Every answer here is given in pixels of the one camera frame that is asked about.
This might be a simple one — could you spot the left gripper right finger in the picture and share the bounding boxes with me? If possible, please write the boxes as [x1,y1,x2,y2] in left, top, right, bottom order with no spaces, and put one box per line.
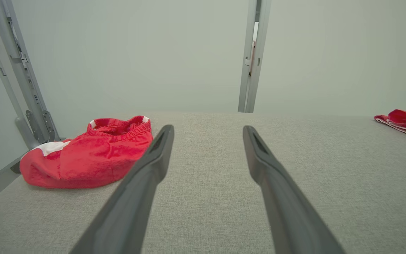
[242,125,346,254]

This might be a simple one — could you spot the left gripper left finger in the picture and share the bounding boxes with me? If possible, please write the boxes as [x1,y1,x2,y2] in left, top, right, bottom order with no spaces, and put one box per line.
[70,124,174,254]

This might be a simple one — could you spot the grey partition post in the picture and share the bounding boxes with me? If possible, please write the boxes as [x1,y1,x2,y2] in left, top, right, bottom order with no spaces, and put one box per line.
[0,0,61,150]
[238,0,272,113]

